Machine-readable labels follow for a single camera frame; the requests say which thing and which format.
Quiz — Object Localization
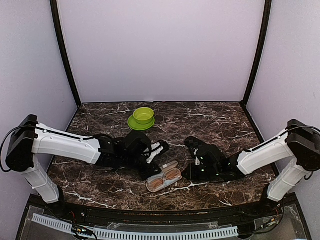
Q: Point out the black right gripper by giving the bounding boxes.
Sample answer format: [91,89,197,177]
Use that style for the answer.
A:
[181,162,220,182]

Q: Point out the pink translucent sunglasses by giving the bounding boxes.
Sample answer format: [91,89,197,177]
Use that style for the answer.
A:
[146,168,182,193]

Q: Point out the light blue cloth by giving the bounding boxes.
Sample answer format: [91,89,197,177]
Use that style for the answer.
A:
[160,176,181,189]

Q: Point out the black checkered glasses case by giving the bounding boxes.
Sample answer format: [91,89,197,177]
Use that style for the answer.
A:
[184,136,206,150]

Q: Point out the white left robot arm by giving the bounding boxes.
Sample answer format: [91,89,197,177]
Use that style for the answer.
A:
[3,114,168,218]

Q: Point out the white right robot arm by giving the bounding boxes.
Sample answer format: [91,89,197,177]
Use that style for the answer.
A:
[182,119,320,217]

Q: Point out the green plastic plate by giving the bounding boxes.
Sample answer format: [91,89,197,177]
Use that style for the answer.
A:
[127,115,155,131]

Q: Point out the green plastic bowl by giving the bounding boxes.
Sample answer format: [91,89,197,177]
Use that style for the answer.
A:
[133,107,154,124]

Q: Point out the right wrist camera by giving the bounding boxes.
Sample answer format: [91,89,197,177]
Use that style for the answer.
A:
[189,148,203,166]

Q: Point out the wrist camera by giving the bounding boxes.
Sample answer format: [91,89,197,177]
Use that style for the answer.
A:
[189,148,203,166]
[143,140,170,164]

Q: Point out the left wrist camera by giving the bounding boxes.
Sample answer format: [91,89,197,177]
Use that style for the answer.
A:
[143,140,170,164]

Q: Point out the white slotted cable duct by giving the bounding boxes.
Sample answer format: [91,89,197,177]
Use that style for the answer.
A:
[31,213,239,240]

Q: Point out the right black frame post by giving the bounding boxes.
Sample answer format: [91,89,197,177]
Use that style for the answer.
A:
[240,0,273,109]

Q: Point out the black frame post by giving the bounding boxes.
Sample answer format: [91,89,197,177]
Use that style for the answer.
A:
[49,0,82,108]
[240,0,273,109]

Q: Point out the left black frame post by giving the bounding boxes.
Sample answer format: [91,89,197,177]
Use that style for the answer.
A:
[49,0,82,108]

